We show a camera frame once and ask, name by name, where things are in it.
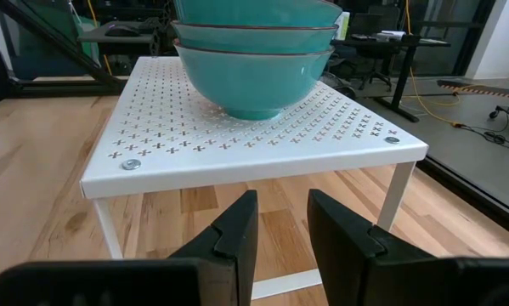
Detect yellow cable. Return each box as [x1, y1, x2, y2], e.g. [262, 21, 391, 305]
[86, 0, 113, 76]
[402, 0, 466, 128]

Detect black office chair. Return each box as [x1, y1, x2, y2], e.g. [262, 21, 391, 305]
[351, 3, 404, 91]

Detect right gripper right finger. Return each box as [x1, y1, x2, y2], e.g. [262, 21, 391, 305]
[308, 189, 509, 306]

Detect black floor cables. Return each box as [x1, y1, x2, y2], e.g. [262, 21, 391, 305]
[460, 122, 509, 158]

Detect tall white container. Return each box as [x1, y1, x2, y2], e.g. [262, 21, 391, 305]
[337, 11, 351, 42]

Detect orange black striped cable cover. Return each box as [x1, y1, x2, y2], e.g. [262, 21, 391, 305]
[436, 78, 509, 101]

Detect black office desk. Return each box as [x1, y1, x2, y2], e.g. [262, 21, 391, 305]
[333, 32, 452, 123]

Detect white perforated metal shelf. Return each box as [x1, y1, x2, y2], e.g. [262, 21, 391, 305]
[78, 55, 429, 301]

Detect black computer mouse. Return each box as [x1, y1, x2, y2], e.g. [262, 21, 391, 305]
[104, 24, 141, 38]

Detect teal floral patterned ceramic bowl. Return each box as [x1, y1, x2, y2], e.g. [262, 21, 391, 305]
[172, 0, 343, 29]
[172, 38, 336, 122]
[171, 20, 339, 55]

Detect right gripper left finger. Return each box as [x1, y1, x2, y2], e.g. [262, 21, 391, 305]
[0, 189, 260, 306]

